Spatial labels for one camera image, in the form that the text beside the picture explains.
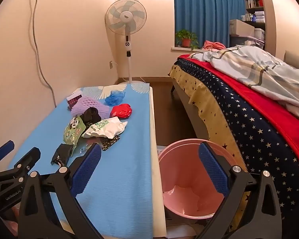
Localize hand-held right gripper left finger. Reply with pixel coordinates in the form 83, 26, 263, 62
18, 143, 107, 239

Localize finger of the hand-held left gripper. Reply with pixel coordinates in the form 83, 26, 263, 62
0, 147, 41, 183
0, 141, 15, 166

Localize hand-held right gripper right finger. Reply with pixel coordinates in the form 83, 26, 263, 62
193, 141, 282, 239

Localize pink plastic bucket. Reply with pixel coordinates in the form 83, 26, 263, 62
158, 139, 242, 219

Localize black packet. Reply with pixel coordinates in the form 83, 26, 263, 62
51, 143, 74, 167

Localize white bag with green print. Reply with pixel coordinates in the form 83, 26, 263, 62
82, 117, 128, 139

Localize black cloth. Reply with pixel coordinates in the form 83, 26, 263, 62
80, 107, 102, 125

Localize purple foam net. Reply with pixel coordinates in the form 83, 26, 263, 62
69, 97, 110, 120

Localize red plastic bag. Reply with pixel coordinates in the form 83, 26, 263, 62
110, 103, 133, 119

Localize magenta black patterned box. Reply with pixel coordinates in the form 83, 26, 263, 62
66, 94, 83, 107

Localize clear plastic wrapper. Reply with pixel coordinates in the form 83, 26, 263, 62
73, 139, 100, 157

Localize blue crane print tablecloth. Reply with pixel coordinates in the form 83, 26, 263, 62
9, 84, 155, 238

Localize dark patterned packet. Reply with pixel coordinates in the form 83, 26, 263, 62
100, 134, 121, 151

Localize green panda print packet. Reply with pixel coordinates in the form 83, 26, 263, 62
63, 115, 86, 145

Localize blue plastic bag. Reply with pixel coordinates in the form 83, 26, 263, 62
105, 90, 126, 107

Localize red blanket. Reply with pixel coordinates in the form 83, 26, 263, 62
184, 53, 299, 172

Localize light blue plaid duvet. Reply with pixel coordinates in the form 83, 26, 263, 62
189, 45, 299, 125

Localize pink clothes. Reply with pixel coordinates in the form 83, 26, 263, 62
203, 40, 226, 51

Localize white window sill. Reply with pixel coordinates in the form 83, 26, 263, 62
171, 46, 210, 54

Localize potted green plant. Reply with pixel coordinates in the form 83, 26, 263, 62
175, 29, 200, 50

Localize grey plastic storage bin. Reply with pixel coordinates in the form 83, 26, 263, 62
230, 35, 265, 49

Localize white cardboard box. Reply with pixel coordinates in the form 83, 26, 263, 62
229, 19, 256, 36

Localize white standing fan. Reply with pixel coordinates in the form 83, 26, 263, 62
105, 0, 150, 85

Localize white packs on shelf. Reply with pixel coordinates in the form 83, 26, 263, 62
242, 11, 266, 23

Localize blue curtain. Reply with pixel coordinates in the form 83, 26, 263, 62
173, 0, 247, 53

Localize wooden bookshelf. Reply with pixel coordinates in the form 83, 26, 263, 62
244, 0, 268, 50

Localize grey wall cable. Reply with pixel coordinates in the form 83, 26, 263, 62
31, 0, 58, 107

